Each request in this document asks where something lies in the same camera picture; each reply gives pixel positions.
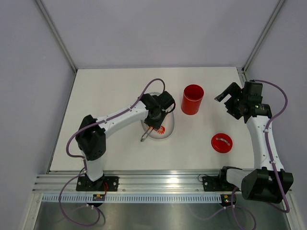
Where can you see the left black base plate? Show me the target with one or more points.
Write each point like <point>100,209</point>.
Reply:
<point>106,183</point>

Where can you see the right aluminium frame post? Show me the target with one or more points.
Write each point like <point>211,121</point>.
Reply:
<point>265,31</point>

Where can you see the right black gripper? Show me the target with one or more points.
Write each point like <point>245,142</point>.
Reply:
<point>233,89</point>

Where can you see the white oval plate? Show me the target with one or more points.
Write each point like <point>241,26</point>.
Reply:
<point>168,123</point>

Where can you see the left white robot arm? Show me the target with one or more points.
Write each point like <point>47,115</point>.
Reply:
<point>93,132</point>

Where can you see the metal tongs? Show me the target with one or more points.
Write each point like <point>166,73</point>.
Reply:
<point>146,134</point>

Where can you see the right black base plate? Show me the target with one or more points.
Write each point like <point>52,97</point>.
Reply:
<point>221,184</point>

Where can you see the red round lid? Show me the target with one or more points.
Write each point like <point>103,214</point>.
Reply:
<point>222,143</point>

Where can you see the red cylindrical container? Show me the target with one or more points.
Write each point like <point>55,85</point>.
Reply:
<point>192,98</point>

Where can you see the white slotted cable duct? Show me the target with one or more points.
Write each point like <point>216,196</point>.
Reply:
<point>139,198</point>

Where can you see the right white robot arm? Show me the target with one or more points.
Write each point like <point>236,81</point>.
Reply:
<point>268,182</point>

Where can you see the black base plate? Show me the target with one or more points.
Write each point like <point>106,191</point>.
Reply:
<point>221,184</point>
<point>106,183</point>

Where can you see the aluminium frame post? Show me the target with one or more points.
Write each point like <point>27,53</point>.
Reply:
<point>265,31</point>
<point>55,33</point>

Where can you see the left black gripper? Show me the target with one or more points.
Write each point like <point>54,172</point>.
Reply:
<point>156,124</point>

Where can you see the red shrimp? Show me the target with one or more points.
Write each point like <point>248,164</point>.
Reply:
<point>161,130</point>

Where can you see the left aluminium frame post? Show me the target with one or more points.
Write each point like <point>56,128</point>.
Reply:
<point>55,33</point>

